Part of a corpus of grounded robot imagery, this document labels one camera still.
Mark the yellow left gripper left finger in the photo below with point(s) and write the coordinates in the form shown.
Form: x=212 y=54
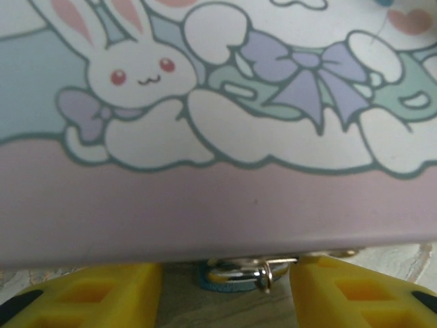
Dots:
x=85 y=300

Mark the pastel bunny print tin box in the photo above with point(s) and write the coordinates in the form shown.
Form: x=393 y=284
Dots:
x=218 y=212

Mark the silver metal clasp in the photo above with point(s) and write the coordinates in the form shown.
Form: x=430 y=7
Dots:
x=228 y=278

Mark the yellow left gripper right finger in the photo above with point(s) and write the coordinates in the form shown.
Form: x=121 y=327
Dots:
x=358 y=300

